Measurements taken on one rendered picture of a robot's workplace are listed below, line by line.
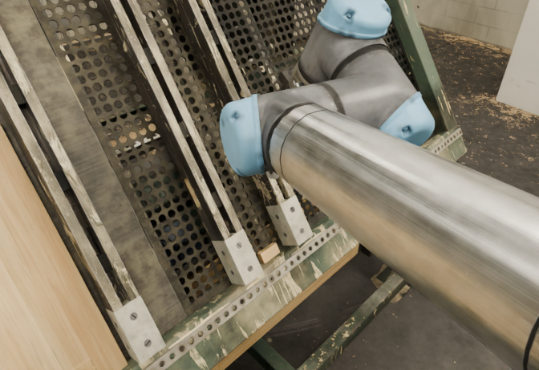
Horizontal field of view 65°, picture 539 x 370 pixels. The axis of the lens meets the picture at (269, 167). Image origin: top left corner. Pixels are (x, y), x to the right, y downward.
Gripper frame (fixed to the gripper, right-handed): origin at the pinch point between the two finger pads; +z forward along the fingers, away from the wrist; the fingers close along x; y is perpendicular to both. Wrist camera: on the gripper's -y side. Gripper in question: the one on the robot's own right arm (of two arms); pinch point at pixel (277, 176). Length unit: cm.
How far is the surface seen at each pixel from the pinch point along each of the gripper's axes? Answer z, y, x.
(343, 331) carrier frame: 108, -38, -51
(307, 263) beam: 45, -12, -20
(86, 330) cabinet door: 38, 1, 35
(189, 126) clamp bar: 21.1, 27.8, -1.6
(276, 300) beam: 46.0, -15.3, -6.8
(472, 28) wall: 201, 130, -487
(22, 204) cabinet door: 25, 26, 36
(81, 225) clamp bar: 27.4, 18.1, 28.4
